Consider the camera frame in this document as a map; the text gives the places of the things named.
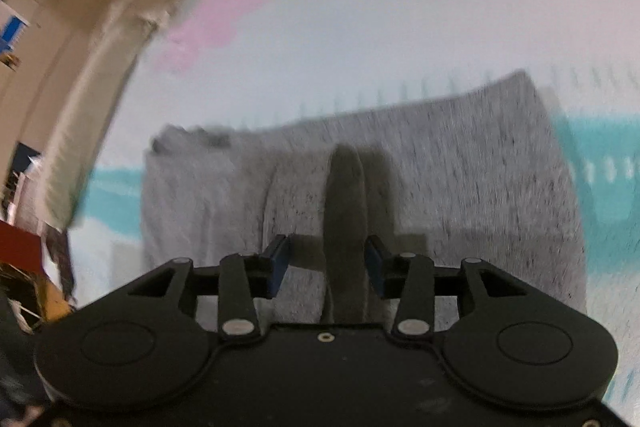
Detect pastel printed blanket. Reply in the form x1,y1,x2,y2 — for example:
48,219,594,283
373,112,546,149
65,0,640,408

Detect beige bed frame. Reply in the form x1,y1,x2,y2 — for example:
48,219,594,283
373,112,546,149
0,0,286,228

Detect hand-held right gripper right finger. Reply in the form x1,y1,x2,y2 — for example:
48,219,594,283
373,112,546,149
364,234,531,339

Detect grey pants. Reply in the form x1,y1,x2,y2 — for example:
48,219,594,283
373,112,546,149
140,69,588,325

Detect red box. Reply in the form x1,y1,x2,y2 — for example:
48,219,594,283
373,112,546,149
0,219,48,269

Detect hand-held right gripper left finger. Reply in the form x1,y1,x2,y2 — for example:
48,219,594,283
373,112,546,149
127,234,292,339

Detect blue and white sign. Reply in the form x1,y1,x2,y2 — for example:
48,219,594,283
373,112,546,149
0,1,32,54

